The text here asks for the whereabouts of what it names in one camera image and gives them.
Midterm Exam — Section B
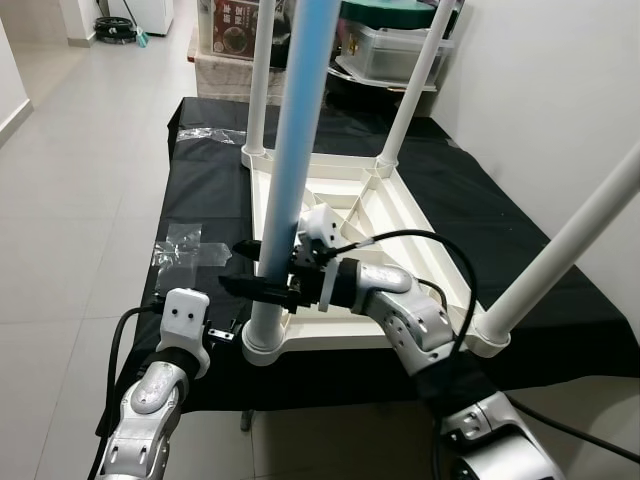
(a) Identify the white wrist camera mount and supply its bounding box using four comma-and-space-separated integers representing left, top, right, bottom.
298, 205, 346, 311
155, 288, 211, 376

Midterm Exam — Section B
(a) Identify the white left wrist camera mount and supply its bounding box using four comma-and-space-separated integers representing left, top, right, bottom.
155, 288, 211, 376

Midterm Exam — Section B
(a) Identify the coiled black cable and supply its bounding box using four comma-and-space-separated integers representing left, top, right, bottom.
95, 15, 141, 41

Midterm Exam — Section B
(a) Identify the beige patterned cloth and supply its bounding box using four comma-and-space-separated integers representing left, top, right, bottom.
195, 55, 261, 96

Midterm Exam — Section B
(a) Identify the black tablecloth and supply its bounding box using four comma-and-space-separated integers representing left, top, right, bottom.
95, 95, 640, 436

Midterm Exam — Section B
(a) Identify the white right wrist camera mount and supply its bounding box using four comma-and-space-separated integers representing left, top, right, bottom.
298, 205, 346, 311

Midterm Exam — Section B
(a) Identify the clear lidded plastic container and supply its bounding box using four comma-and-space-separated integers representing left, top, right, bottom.
345, 22, 461, 86

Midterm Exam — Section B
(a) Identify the clear plastic bag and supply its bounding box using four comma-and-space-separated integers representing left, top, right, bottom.
180, 125, 246, 146

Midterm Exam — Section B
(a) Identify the white plastic table top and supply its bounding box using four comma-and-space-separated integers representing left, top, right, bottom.
240, 145, 513, 366

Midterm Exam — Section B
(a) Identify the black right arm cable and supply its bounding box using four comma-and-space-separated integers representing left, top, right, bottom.
335, 228, 640, 466

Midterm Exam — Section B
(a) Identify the crumpled clear tape piece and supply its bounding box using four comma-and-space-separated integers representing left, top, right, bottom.
150, 222, 206, 271

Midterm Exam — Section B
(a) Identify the mop with teal head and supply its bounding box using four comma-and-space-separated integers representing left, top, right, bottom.
120, 0, 151, 49

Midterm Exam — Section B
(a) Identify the shiny black plastic bag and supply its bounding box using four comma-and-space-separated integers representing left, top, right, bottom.
268, 0, 293, 71

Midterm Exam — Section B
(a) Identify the dark green round lid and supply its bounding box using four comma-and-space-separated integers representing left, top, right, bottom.
340, 0, 466, 29

